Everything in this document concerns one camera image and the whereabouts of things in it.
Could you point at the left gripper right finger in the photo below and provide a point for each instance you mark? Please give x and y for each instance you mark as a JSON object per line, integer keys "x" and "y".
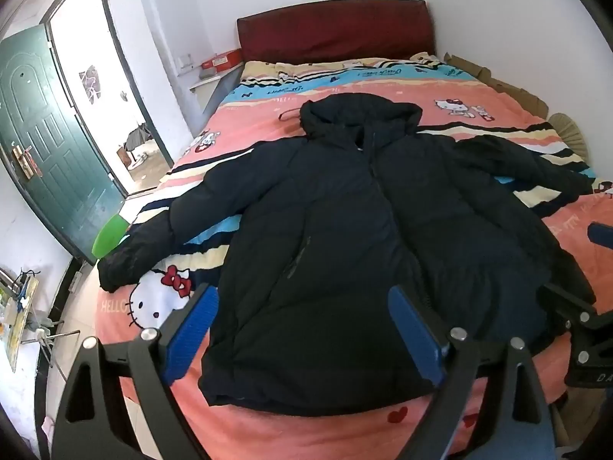
{"x": 513, "y": 421}

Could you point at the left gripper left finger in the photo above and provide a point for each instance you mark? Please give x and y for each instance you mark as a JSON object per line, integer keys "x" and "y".
{"x": 92, "y": 420}

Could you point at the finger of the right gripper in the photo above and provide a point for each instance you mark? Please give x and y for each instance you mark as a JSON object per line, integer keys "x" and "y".
{"x": 600, "y": 234}

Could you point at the black puffer jacket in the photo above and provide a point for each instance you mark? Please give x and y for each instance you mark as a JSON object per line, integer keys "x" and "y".
{"x": 329, "y": 222}

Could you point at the beige fan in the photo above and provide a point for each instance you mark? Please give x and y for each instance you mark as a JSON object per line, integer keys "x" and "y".
{"x": 570, "y": 133}

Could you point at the brown cardboard pieces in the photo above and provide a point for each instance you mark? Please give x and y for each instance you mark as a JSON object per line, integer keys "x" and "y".
{"x": 528, "y": 101}

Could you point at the cluttered side table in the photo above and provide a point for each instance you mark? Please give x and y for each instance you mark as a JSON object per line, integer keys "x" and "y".
{"x": 23, "y": 325}

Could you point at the green plastic stool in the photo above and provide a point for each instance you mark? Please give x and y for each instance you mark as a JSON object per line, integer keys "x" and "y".
{"x": 109, "y": 236}

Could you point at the green metal door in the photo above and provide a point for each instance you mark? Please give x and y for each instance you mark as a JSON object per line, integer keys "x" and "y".
{"x": 54, "y": 160}

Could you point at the dark red headboard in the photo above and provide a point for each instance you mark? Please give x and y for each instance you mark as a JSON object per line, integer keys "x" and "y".
{"x": 335, "y": 30}

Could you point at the Hello Kitty pink blanket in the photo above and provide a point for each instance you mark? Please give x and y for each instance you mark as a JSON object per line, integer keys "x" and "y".
{"x": 265, "y": 107}

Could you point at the red box on shelf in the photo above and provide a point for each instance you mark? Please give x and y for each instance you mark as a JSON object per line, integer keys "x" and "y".
{"x": 223, "y": 61}

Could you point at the white wall shelf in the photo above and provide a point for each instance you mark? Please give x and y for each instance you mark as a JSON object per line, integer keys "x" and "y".
{"x": 215, "y": 78}

